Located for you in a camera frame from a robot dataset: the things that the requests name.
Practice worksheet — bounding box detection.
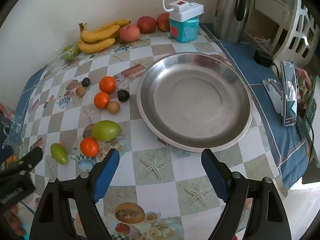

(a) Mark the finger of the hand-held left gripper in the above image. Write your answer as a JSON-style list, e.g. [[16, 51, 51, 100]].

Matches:
[[0, 145, 13, 163], [19, 146, 43, 173]]

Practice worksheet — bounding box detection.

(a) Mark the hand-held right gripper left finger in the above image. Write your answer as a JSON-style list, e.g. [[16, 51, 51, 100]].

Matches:
[[29, 148, 120, 240]]

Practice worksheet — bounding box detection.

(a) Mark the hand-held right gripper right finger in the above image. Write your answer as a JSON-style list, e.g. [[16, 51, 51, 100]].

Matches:
[[201, 149, 292, 240]]

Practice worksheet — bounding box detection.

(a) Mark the small green mango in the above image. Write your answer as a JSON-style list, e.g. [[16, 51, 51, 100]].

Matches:
[[50, 143, 68, 165]]

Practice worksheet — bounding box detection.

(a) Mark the orange tangerine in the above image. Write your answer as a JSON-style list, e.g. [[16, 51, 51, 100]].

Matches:
[[99, 76, 116, 94], [80, 137, 100, 157], [94, 92, 111, 110]]

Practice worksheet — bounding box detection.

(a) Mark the large green mango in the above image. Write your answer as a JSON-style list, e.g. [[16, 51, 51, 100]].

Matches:
[[91, 120, 122, 142]]

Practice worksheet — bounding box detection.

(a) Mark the round stainless steel plate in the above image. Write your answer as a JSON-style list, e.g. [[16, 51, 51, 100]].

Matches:
[[136, 52, 253, 153]]

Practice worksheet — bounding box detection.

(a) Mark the clear bag of green fruits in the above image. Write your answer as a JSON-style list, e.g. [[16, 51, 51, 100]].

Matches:
[[56, 44, 81, 63]]

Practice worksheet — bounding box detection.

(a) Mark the checkered printed tablecloth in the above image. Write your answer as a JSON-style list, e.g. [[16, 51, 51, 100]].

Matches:
[[14, 22, 314, 240]]

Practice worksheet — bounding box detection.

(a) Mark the silver phone stand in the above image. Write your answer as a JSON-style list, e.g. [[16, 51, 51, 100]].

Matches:
[[262, 78, 285, 113]]

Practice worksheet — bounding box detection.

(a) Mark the smartphone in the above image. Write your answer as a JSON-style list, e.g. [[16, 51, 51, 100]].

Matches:
[[282, 60, 298, 127]]

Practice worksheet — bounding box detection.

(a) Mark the green calculator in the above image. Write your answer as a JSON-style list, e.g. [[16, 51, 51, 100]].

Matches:
[[304, 76, 320, 132]]

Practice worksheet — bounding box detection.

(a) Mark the black power adapter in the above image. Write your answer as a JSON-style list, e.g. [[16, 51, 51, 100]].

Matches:
[[254, 50, 273, 67]]

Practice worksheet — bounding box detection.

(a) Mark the yellow banana bunch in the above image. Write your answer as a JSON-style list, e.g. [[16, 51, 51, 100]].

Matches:
[[77, 19, 131, 54]]

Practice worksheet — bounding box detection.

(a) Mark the pink apple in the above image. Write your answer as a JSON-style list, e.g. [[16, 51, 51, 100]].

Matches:
[[119, 24, 141, 43]]

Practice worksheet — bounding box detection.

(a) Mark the teal box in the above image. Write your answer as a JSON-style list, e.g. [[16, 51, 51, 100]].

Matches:
[[169, 17, 200, 43]]

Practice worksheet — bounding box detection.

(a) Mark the red apple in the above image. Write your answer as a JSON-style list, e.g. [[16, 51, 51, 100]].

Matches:
[[137, 16, 157, 33], [156, 13, 171, 32]]

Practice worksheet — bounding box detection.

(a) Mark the stainless steel thermos jug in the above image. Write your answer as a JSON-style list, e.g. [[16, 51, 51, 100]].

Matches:
[[213, 0, 253, 43]]

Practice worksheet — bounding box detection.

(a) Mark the white lattice chair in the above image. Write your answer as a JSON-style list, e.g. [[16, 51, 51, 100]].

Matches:
[[244, 0, 320, 68]]

